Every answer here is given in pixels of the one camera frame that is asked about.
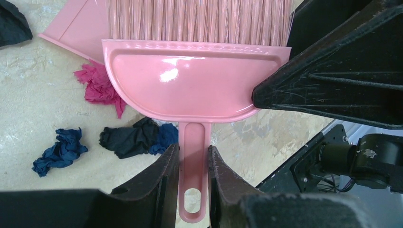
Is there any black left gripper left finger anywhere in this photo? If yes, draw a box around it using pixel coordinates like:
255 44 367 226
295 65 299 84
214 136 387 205
0 144 179 228

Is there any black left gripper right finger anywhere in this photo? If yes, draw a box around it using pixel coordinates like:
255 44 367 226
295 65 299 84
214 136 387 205
208 146 377 228

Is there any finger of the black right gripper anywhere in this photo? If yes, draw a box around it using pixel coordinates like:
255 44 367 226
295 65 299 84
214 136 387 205
252 0 403 129

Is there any dark blue paper scrap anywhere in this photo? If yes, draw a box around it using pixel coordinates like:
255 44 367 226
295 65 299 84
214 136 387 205
149 123 179 155

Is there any magenta paper scrap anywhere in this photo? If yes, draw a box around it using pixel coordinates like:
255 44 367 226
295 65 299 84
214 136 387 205
74 60 126 119

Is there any pink hand brush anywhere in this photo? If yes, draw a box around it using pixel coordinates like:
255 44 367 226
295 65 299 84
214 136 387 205
102 0 294 223

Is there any pink dustpan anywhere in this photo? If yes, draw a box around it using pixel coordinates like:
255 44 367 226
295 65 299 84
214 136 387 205
38 0 109 64

